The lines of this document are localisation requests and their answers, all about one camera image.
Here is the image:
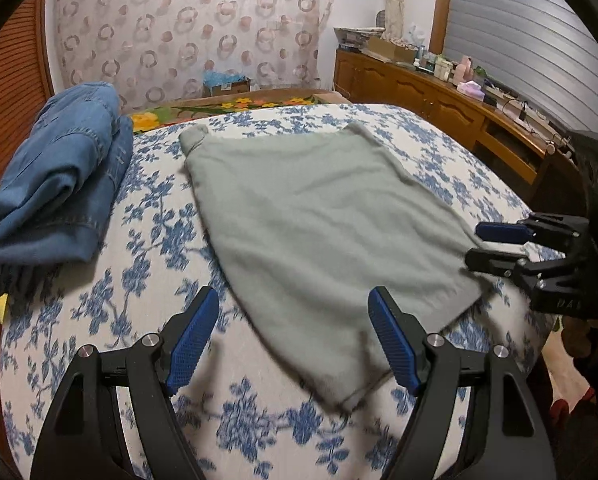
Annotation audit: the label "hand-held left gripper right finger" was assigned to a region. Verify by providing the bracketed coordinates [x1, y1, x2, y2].
[368, 286, 552, 480]

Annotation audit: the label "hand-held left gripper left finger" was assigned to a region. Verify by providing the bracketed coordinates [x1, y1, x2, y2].
[29, 286, 221, 480]

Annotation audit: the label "person's right hand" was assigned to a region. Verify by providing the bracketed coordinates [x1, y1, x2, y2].
[559, 316, 598, 361]

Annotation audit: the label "stack of papers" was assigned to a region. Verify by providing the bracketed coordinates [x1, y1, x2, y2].
[334, 25, 385, 52]

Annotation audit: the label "blue plastic bag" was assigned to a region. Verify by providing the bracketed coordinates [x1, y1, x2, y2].
[202, 71, 245, 88]

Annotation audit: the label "open flat cardboard box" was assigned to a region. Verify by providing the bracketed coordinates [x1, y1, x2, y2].
[366, 35, 420, 64]

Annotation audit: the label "colourful floral blanket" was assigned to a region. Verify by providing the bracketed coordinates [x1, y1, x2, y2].
[129, 89, 352, 133]

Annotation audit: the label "bed with blue floral sheet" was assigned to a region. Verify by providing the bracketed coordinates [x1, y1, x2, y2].
[0, 102, 565, 480]

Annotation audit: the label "cream lace curtain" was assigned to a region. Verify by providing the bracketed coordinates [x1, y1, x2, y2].
[381, 0, 411, 41]

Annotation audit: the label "grey pants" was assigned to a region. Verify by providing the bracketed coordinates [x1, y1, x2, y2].
[179, 121, 490, 413]

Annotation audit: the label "blue denim jeans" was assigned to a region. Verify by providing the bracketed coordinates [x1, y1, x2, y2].
[0, 81, 134, 293]

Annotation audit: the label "wooden sideboard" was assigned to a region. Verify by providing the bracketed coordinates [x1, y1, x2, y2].
[334, 47, 575, 201]

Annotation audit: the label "circle-patterned curtain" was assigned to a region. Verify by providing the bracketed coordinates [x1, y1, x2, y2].
[51, 0, 336, 111]

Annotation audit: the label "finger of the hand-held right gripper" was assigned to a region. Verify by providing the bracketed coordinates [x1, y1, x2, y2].
[465, 246, 530, 278]
[476, 221, 535, 245]

